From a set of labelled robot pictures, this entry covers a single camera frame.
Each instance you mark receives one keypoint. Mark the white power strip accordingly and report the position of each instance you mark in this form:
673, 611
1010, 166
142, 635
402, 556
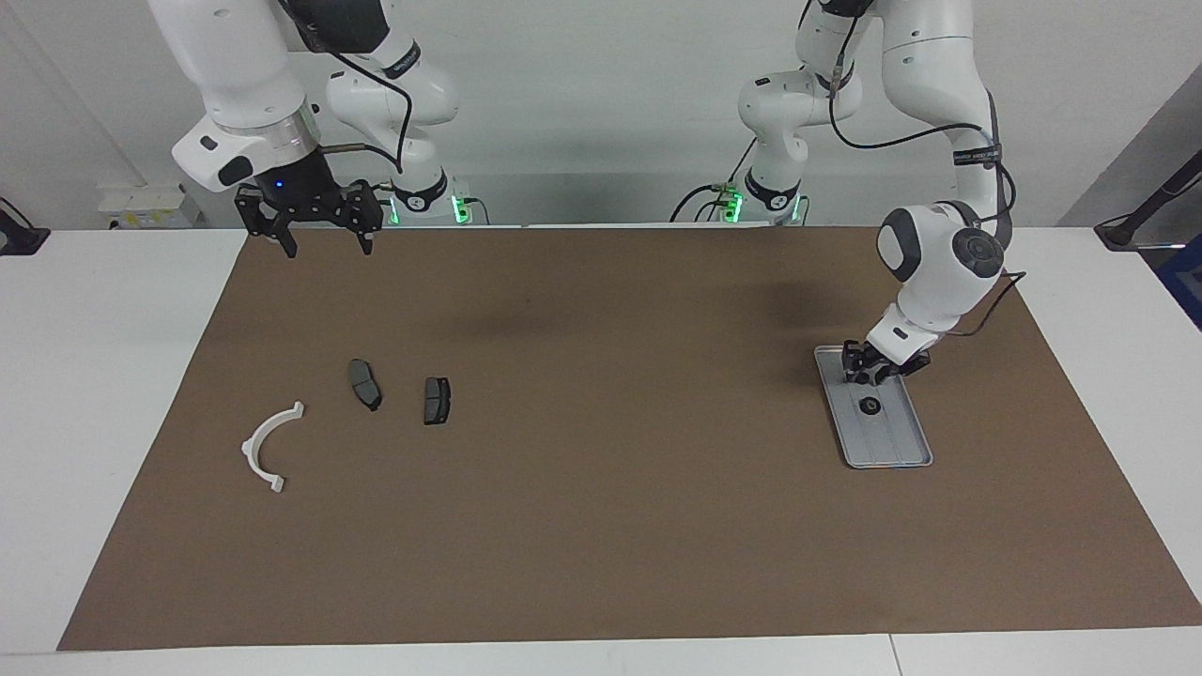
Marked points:
141, 202

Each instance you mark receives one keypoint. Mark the black angled stand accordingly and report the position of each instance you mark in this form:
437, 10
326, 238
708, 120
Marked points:
1117, 233

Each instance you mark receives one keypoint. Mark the black table clamp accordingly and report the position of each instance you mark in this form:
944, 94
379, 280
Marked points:
19, 239

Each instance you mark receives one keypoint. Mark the large black bearing gear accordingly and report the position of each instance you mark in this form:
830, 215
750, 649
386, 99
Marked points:
870, 407

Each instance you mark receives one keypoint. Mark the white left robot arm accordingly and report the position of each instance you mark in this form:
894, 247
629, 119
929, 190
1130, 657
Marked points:
939, 253

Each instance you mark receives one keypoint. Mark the curved dark grey brake pad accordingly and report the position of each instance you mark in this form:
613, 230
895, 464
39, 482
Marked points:
362, 380

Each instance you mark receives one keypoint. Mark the brown table mat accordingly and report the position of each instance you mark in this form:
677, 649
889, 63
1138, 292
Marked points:
601, 526

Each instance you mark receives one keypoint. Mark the white curved plastic bracket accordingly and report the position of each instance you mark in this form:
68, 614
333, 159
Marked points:
249, 453

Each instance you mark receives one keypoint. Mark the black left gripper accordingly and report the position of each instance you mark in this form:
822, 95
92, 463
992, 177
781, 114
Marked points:
885, 361

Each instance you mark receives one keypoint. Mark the rectangular dark grey brake pad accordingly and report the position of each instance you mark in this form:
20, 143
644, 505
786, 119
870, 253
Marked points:
437, 402

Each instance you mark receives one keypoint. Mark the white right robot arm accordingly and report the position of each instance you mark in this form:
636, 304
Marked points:
235, 66

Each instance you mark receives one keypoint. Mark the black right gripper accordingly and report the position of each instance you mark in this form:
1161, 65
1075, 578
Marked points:
296, 190

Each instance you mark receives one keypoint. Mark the silver metal tray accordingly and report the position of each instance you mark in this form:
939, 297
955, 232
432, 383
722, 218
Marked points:
897, 446

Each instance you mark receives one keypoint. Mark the blue box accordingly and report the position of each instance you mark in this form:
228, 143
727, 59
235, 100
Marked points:
1188, 282

